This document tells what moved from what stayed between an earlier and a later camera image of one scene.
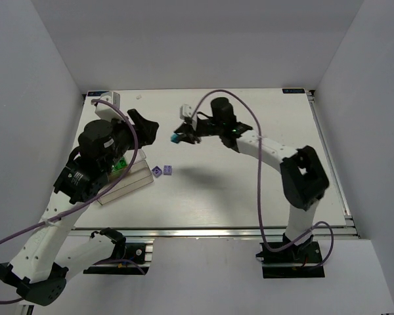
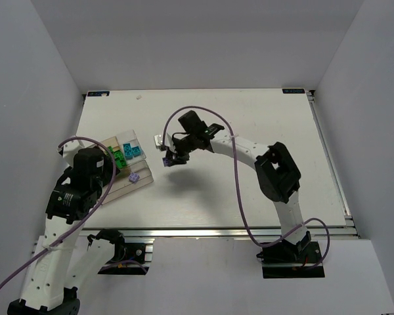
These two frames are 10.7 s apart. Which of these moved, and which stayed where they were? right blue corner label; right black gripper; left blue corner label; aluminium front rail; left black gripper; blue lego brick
Moved: left black gripper; blue lego brick; right black gripper
Stayed: aluminium front rail; left blue corner label; right blue corner label
